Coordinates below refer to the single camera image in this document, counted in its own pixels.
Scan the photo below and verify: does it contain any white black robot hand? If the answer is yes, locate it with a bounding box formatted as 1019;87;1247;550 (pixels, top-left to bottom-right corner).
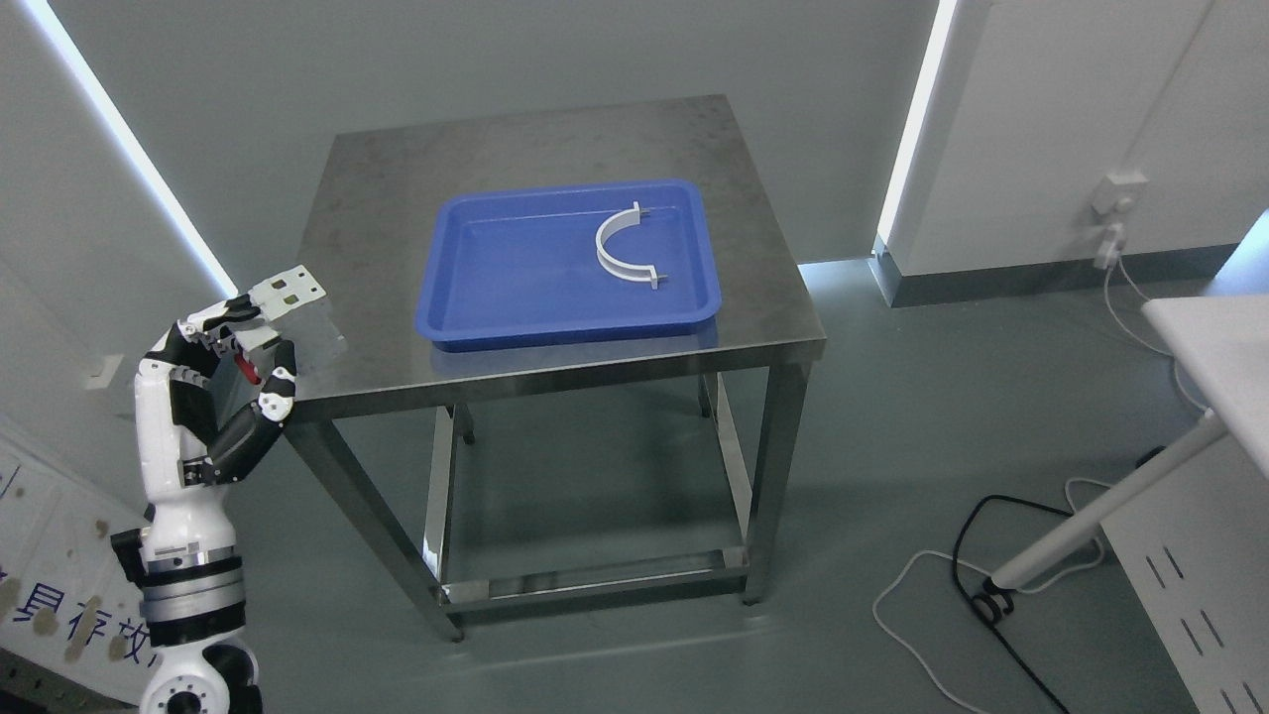
133;295;298;569

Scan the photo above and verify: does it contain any white red circuit breaker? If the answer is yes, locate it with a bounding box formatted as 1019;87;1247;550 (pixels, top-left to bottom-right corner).
233;264;343;378

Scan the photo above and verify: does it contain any stainless steel table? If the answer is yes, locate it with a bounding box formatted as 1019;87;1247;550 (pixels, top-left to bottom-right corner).
286;95;826;642

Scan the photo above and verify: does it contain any blue plastic tray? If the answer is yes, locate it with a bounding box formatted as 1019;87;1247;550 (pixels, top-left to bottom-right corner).
412;178;725;353

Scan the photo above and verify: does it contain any white half-round pipe clamp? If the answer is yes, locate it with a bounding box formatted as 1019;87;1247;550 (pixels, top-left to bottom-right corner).
595;200;670;290

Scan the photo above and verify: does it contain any white desk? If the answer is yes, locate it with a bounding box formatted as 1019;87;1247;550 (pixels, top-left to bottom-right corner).
970;294;1268;713

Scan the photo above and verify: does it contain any black floor cable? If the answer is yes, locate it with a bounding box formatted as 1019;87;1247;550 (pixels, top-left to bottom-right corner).
952;448;1169;714

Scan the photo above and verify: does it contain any white floor cable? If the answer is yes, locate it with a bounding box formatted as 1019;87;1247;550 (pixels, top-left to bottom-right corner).
872;228;1209;695

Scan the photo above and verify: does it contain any white wall socket plug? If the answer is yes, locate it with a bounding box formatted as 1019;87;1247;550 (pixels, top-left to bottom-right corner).
1091;171;1148;271

